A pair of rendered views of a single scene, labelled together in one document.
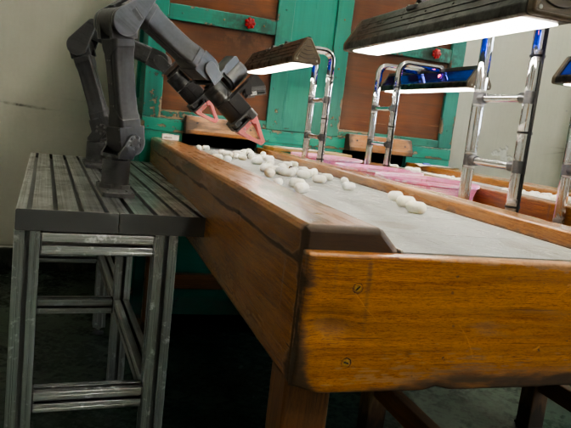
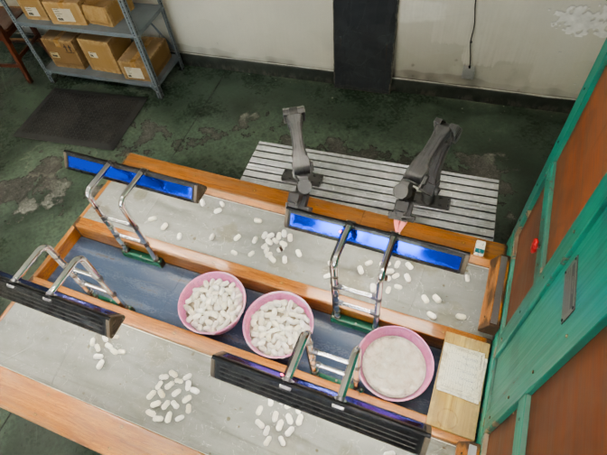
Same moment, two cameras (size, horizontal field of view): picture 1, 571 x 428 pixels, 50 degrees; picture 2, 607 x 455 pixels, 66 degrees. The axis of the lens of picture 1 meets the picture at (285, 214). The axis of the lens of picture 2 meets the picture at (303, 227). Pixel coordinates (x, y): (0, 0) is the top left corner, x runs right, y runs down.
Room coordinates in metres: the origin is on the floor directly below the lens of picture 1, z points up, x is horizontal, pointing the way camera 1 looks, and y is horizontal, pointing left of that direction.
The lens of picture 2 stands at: (2.49, -0.68, 2.37)
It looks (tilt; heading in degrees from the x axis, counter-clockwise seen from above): 54 degrees down; 136
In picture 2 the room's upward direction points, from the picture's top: 8 degrees counter-clockwise
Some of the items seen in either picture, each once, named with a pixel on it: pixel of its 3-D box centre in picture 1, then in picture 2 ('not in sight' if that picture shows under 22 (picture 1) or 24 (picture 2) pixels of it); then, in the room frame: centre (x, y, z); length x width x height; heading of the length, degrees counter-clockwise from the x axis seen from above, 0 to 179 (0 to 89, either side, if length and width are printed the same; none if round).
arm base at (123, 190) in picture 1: (115, 174); (301, 172); (1.42, 0.40, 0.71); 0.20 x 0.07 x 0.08; 22
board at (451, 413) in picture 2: (307, 151); (459, 382); (2.48, -0.06, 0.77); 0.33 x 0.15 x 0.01; 108
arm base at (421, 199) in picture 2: (96, 153); (428, 195); (1.97, 0.63, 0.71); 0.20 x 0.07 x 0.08; 22
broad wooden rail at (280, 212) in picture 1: (205, 194); (294, 215); (1.53, 0.21, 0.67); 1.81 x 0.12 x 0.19; 18
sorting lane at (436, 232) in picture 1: (287, 178); (274, 244); (1.60, 0.01, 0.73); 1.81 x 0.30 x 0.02; 18
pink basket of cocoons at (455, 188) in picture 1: (424, 197); (214, 306); (1.59, -0.35, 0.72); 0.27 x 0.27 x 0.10
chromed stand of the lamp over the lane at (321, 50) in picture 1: (294, 115); (363, 281); (2.05, 0.01, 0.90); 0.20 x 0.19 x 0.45; 18
